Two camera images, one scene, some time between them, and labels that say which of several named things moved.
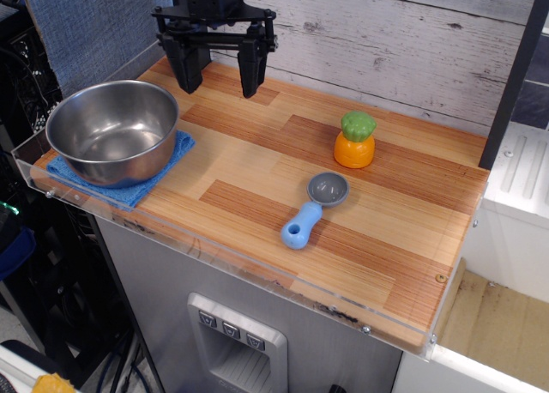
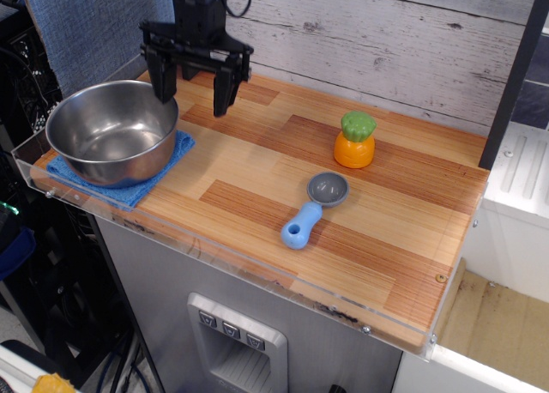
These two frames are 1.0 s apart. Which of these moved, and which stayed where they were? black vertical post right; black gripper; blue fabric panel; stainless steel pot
Moved: black gripper
Stayed: stainless steel pot; black vertical post right; blue fabric panel
